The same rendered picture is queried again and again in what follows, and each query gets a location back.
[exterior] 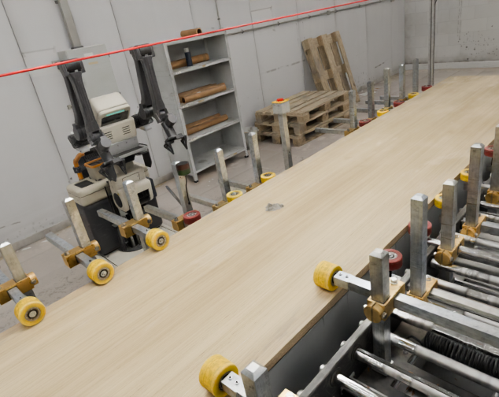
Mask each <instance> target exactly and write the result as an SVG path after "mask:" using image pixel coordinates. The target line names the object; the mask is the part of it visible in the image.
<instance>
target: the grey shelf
mask: <svg viewBox="0 0 499 397"><path fill-rule="evenodd" d="M206 45H207V46H206ZM188 47H189V49H190V55H191V57H193V56H196V55H199V54H205V53H207V54H208V55H209V60H208V61H203V62H200V63H197V64H193V66H189V67H187V66H184V67H181V68H177V69H172V66H171V62H170V61H176V60H179V59H183V58H185V53H184V48H188ZM153 49H154V53H155V57H153V58H152V60H153V68H154V71H155V74H156V77H157V83H158V87H159V89H160V93H161V97H162V100H163V102H164V105H165V108H167V111H168V112H169V113H173V114H174V115H176V117H177V122H176V123H175V124H174V125H173V128H174V129H175V131H176V134H179V133H182V134H183V135H187V130H186V126H185V125H186V124H190V123H192V122H195V121H199V120H201V119H203V118H206V117H210V116H212V115H214V114H216V113H220V115H224V114H227V116H228V119H227V120H226V121H223V122H220V123H219V124H215V125H213V126H211V127H208V128H205V129H203V130H201V131H199V132H195V133H194V134H191V135H187V147H188V149H186V148H185V146H184V145H183V144H182V143H181V141H180V140H181V139H177V140H174V143H172V144H171V145H172V149H173V151H174V154H172V153H171V152H170V151H169V150H168V155H169V158H170V162H171V164H172V163H173V162H174V161H188V162H189V166H190V173H189V174H187V175H190V176H193V178H194V182H195V183H197V182H198V176H197V173H199V172H201V171H202V170H204V169H206V168H208V167H209V166H212V165H215V160H214V156H213V150H214V149H216V148H220V149H222V150H223V154H224V160H226V159H228V158H230V157H232V156H234V155H236V154H238V153H240V152H242V151H245V152H246V155H245V158H247V157H249V155H248V152H247V148H246V139H245V134H244V130H243V125H242V116H241V112H240V107H239V102H238V94H237V89H236V84H235V76H234V71H233V66H232V61H231V53H230V48H229V43H228V39H227V31H221V32H214V33H210V34H206V35H200V36H195V37H191V38H187V39H181V40H176V41H172V42H168V43H162V44H157V45H153ZM206 66H207V67H206ZM209 66H210V67H209ZM207 70H208V71H207ZM233 77H234V78H233ZM213 81H214V82H213ZM214 83H216V84H219V83H225V85H226V88H227V89H226V91H221V92H219V93H216V94H214V95H210V96H207V97H204V98H200V99H197V100H194V101H192V102H188V103H185V104H184V103H180V102H179V96H178V93H181V92H184V91H189V90H192V89H195V88H197V87H202V86H205V85H208V84H214ZM173 95H174V96H173ZM218 110H219V111H218ZM221 141H222V142H221ZM192 174H193V175H192ZM195 174H196V175H195Z"/></svg>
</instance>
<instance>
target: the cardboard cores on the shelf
mask: <svg viewBox="0 0 499 397"><path fill-rule="evenodd" d="M191 59H192V63H193V64H197V63H200V62H203V61H208V60H209V55H208V54H207V53H205V54H199V55H196V56H193V57H191ZM170 62H171V66H172V69H177V68H181V67H184V66H187V61H186V58H183V59H179V60H176V61H170ZM226 89H227V88H226V85H225V83H219V84H216V83H214V84H208V85H205V86H202V87H197V88H195V89H192V90H189V91H184V92H181V93H178V96H179V102H180V103H184V104H185V103H188V102H192V101H194V100H197V99H200V98H204V97H207V96H210V95H214V94H216V93H219V92H221V91H226ZM227 119H228V116H227V114H224V115H220V114H219V113H217V114H214V115H212V116H210V117H206V118H203V119H201V120H199V121H195V122H192V123H190V124H186V125H185V126H186V130H187V135H191V134H194V133H195V132H199V131H201V130H203V129H205V128H208V127H211V126H213V125H215V124H219V123H220V122H223V121H226V120H227Z"/></svg>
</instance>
